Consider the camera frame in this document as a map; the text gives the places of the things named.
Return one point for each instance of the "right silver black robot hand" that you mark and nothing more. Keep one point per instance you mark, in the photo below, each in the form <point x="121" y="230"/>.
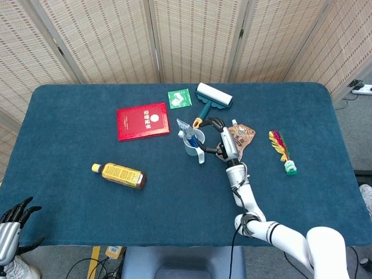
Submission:
<point x="229" y="145"/>

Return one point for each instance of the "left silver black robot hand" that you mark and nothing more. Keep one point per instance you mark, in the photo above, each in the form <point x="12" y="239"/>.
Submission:
<point x="8" y="232"/>

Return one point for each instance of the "orange spout pouch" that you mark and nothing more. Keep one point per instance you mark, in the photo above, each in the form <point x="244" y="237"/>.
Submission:
<point x="244" y="135"/>

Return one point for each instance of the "blue white toothpaste tube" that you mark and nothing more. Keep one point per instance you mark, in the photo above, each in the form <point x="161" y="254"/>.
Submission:
<point x="184" y="126"/>

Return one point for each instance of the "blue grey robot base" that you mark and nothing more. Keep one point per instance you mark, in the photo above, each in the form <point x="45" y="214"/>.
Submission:
<point x="180" y="261"/>

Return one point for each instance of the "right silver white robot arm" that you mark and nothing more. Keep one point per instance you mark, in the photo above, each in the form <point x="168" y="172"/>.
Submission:
<point x="247" y="197"/>

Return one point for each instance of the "white plastic mug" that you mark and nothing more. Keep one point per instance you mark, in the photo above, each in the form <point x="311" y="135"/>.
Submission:
<point x="191" y="149"/>

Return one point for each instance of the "white shoe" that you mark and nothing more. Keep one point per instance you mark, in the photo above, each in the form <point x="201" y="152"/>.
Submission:
<point x="20" y="270"/>
<point x="366" y="197"/>

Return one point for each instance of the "colourful feather shuttlecock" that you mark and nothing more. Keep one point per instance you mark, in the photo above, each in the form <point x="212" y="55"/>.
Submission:
<point x="280" y="145"/>

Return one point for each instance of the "teal lint roller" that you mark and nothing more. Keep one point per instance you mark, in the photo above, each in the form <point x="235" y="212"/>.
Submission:
<point x="215" y="94"/>

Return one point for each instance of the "green card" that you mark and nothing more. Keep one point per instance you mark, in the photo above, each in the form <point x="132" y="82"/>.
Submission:
<point x="179" y="98"/>

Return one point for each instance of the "red certificate book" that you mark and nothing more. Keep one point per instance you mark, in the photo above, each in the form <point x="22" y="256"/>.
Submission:
<point x="142" y="120"/>

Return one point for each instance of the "yellow box with label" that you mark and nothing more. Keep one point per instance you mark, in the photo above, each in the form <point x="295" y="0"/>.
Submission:
<point x="114" y="252"/>

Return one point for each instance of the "yellow label tea bottle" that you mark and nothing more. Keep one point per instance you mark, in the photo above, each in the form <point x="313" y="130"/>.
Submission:
<point x="122" y="174"/>

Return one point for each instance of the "white power strip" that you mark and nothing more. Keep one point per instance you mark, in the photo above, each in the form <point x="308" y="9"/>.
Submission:
<point x="363" y="89"/>

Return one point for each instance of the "woven folding screen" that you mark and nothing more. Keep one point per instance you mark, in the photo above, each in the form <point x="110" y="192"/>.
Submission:
<point x="116" y="37"/>

